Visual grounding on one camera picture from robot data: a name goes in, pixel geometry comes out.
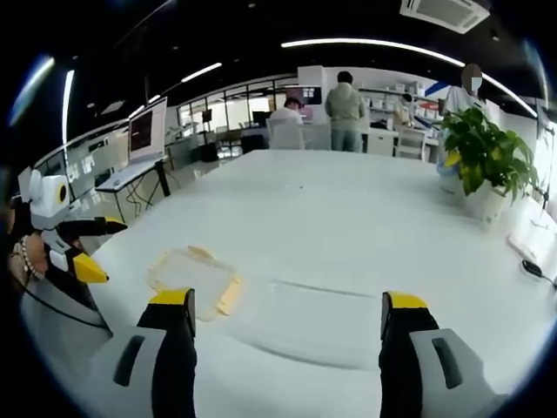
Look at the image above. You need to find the beaded bracelet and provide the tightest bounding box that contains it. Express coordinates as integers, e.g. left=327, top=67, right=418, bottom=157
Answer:
left=10, top=236, right=43, bottom=280

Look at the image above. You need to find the small patterned plant pot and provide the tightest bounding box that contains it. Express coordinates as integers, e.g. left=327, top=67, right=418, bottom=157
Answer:
left=436, top=152, right=463, bottom=193

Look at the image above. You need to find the small white side table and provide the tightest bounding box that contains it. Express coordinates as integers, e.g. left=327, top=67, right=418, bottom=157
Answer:
left=94, top=158, right=171, bottom=224

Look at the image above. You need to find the black device with cable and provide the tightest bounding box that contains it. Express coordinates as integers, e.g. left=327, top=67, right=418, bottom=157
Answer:
left=520, top=259, right=557, bottom=288

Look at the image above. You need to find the long ceiling light strip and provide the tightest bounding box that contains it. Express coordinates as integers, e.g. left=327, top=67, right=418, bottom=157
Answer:
left=62, top=69, right=77, bottom=145
left=280, top=37, right=467, bottom=69

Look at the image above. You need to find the short ceiling light strip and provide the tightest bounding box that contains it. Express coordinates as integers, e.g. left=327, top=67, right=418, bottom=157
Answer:
left=179, top=62, right=224, bottom=84

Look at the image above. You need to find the person's left hand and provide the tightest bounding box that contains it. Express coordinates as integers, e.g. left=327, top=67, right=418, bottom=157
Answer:
left=26, top=238, right=51, bottom=275

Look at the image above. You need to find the background computer screen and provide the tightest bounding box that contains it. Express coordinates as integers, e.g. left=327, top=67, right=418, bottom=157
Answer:
left=285, top=84, right=324, bottom=106

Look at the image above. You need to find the large monitor on stand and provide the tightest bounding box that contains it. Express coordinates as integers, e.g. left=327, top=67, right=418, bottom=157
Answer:
left=127, top=96, right=169, bottom=165

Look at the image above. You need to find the green potted plant white pot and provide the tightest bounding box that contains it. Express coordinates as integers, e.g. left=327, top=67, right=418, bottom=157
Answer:
left=430, top=105, right=541, bottom=233

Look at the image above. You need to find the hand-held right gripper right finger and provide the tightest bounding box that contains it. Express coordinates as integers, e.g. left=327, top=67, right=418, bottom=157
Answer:
left=378, top=290, right=501, bottom=418

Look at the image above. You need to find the ceiling air conditioner vent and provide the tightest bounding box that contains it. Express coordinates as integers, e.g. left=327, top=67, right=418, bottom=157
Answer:
left=399, top=0, right=493, bottom=34

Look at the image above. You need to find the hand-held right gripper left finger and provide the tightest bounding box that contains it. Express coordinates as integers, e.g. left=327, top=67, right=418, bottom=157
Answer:
left=86, top=287, right=199, bottom=418

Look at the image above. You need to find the white flat box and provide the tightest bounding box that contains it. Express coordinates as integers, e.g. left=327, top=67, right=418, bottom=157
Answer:
left=506, top=217, right=557, bottom=267

